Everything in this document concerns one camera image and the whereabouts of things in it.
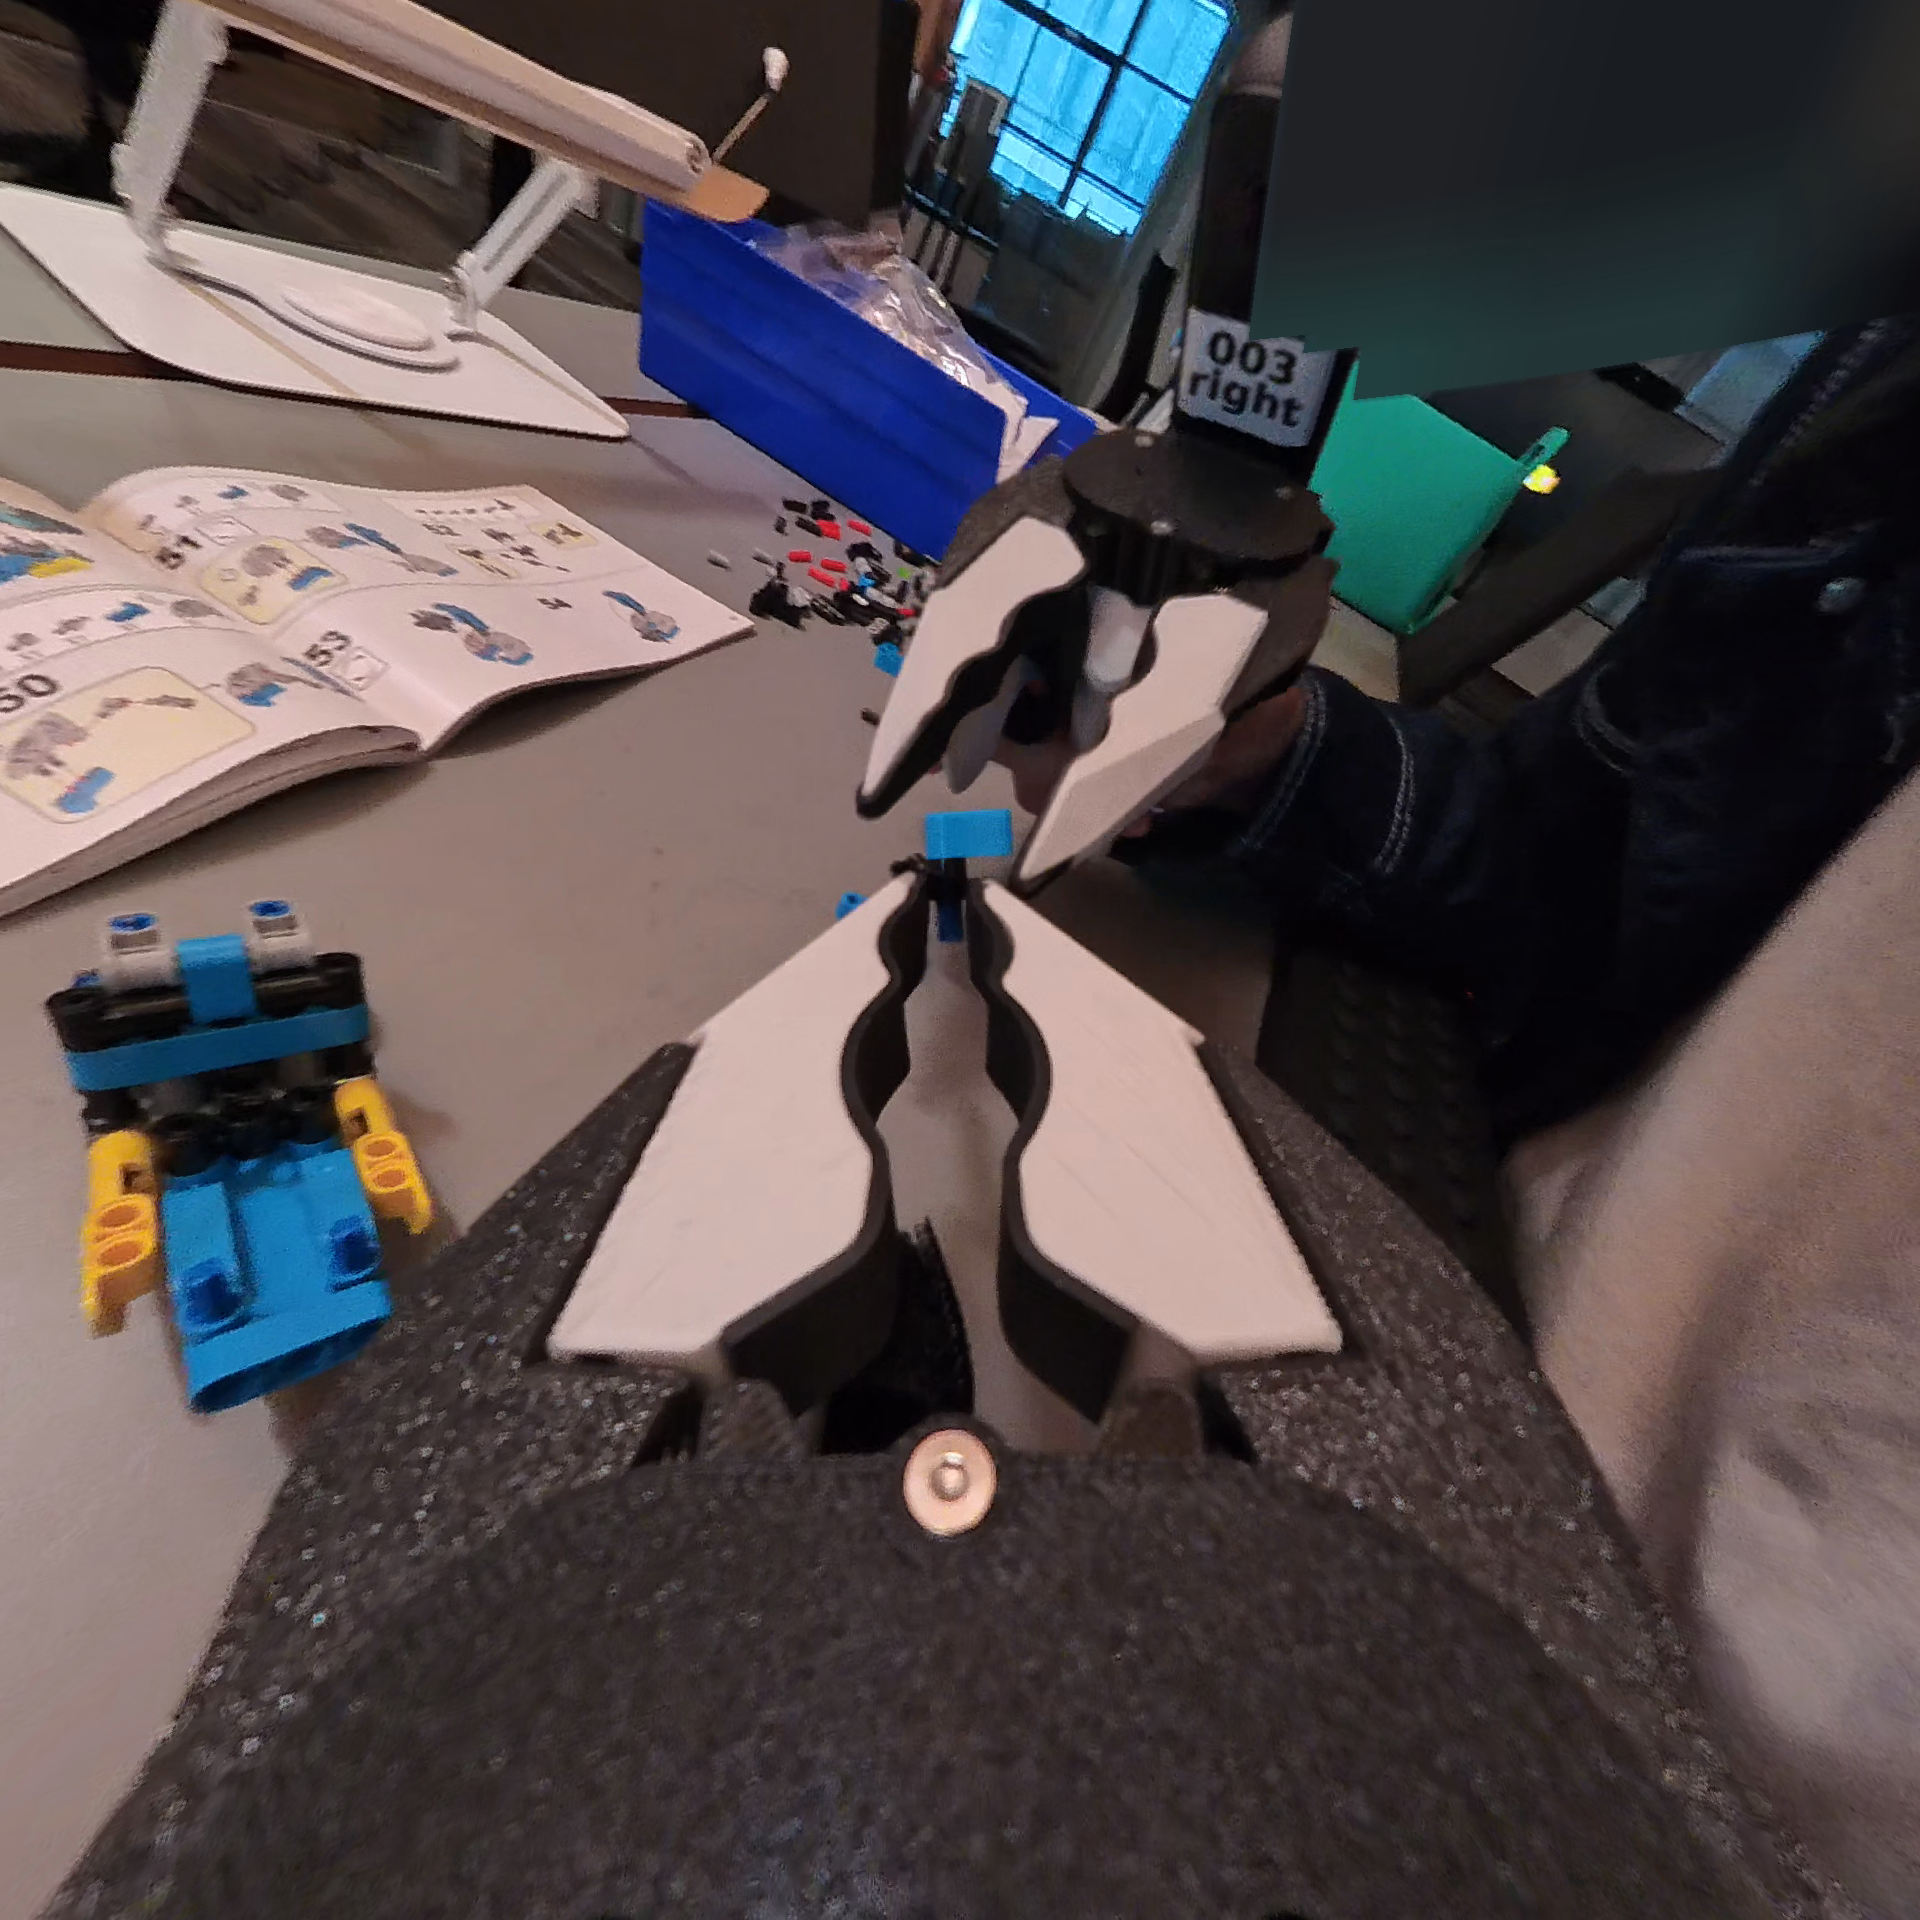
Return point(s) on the grey desk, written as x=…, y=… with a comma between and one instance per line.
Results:
x=600, y=930

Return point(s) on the white shirt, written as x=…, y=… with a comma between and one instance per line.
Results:
x=1725, y=1351

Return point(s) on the white laptop stand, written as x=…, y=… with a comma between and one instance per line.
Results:
x=300, y=300

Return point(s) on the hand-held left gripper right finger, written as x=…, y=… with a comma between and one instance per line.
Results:
x=1170, y=1184

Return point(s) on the clear parts bag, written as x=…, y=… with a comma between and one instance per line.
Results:
x=915, y=315

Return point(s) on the open instruction booklet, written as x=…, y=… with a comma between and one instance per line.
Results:
x=374, y=631

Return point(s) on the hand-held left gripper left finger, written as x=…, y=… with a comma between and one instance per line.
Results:
x=721, y=1184

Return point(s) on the black angled board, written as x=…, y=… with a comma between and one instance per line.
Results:
x=1560, y=541

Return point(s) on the green flat panel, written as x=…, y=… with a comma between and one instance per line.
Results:
x=1410, y=511

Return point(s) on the pile of small brick parts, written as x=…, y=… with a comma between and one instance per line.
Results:
x=840, y=579

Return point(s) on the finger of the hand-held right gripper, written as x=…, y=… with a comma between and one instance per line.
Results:
x=975, y=645
x=1155, y=721

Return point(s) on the blue L-shaped beam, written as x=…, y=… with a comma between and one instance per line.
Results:
x=969, y=835

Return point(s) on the blue plastic bin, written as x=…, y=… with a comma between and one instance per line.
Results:
x=780, y=361

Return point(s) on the black perforated panel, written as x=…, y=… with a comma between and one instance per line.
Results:
x=1381, y=1081

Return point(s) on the large window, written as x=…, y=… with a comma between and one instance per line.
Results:
x=1094, y=104

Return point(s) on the dark denim jacket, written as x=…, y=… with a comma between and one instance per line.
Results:
x=1725, y=721

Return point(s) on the person's right hand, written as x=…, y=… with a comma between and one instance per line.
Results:
x=1140, y=818

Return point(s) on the blue yellow brick assembly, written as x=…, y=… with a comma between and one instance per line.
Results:
x=255, y=1244

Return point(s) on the dark flat panel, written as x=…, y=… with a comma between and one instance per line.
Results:
x=674, y=90

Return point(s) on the person's right forearm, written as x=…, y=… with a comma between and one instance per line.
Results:
x=1350, y=795

